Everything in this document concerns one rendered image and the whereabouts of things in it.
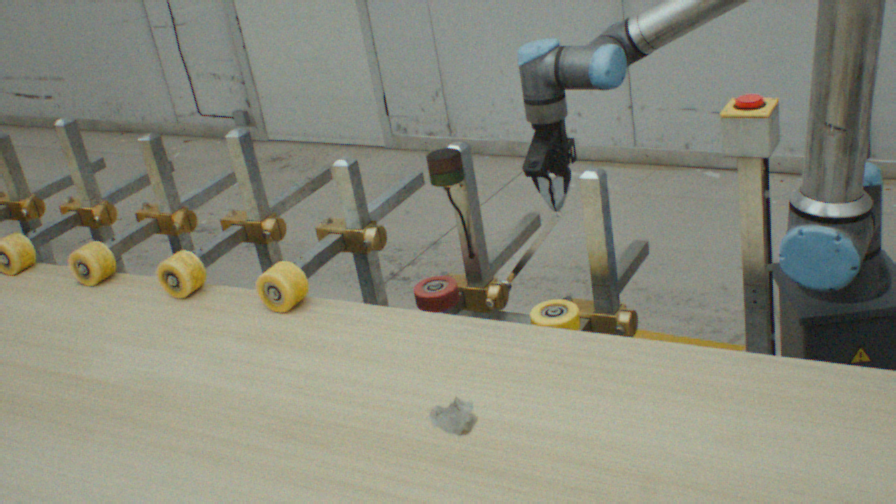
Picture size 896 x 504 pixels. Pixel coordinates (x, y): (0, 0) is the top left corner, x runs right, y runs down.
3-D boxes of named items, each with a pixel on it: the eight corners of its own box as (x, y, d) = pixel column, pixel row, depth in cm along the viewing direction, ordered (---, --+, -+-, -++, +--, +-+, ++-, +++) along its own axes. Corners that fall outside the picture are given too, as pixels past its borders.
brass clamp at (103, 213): (82, 215, 242) (75, 196, 239) (122, 219, 235) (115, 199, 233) (62, 226, 237) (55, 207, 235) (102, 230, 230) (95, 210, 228)
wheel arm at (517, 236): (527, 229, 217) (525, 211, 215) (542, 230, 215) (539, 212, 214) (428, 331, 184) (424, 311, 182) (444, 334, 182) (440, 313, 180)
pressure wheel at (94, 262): (90, 233, 208) (119, 254, 207) (86, 260, 213) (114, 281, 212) (67, 246, 204) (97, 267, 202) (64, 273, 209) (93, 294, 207)
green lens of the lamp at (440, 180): (441, 172, 178) (439, 160, 177) (470, 173, 175) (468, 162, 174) (424, 185, 174) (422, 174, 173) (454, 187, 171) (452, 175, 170)
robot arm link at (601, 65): (629, 34, 207) (573, 36, 213) (608, 51, 198) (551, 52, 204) (633, 78, 211) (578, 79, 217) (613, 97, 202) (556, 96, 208)
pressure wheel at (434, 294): (437, 324, 191) (426, 271, 186) (474, 329, 187) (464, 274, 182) (415, 346, 185) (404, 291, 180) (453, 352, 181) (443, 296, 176)
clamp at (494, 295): (448, 294, 196) (444, 271, 194) (510, 301, 189) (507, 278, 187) (434, 308, 192) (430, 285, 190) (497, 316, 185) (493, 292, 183)
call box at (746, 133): (734, 145, 155) (731, 96, 152) (780, 146, 152) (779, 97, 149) (722, 162, 150) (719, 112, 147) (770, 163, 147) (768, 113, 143)
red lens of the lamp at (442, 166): (438, 159, 177) (436, 147, 176) (468, 160, 174) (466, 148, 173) (421, 172, 173) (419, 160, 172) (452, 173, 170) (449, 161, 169)
